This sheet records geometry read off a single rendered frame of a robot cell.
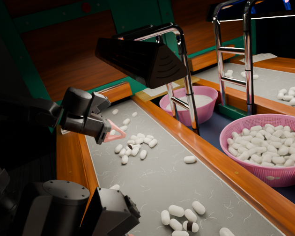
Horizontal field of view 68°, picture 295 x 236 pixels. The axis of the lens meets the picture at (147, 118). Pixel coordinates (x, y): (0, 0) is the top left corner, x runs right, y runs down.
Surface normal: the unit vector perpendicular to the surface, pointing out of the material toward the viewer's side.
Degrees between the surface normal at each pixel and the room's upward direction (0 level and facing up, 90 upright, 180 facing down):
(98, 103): 90
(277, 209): 0
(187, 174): 0
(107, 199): 40
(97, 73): 90
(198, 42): 90
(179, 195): 0
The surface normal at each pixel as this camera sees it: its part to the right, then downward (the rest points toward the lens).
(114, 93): 0.37, 0.33
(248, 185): -0.25, -0.87
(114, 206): 0.39, -0.90
